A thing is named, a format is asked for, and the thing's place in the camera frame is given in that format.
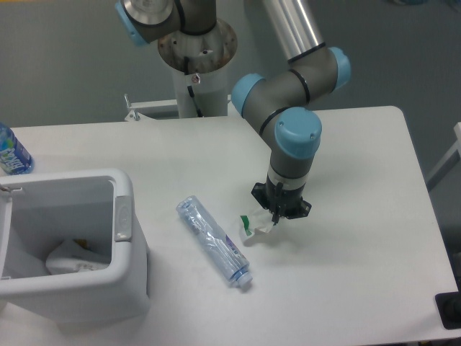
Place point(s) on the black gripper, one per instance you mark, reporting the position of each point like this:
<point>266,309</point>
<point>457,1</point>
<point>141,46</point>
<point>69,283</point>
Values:
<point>281,201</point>

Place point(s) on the crushed clear plastic bottle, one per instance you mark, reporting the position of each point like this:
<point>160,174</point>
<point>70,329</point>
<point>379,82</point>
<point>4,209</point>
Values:
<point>222,251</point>

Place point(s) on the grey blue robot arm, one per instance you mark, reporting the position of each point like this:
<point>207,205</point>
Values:
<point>275,108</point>

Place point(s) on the white plastic trash can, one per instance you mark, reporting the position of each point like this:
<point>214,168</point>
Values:
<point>95,208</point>

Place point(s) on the black table clamp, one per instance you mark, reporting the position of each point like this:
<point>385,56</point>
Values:
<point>448,305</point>

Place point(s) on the blue labelled water bottle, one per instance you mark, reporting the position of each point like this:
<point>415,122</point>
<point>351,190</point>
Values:
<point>15,159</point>

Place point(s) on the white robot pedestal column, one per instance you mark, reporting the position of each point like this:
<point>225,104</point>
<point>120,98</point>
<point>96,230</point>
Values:
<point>199,68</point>

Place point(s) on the white metal base frame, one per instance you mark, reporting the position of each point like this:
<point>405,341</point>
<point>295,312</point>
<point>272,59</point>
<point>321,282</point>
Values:
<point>160,110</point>

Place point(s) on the white frame at right edge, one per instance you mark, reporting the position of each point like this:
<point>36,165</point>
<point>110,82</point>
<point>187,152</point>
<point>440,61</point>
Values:
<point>447,162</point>

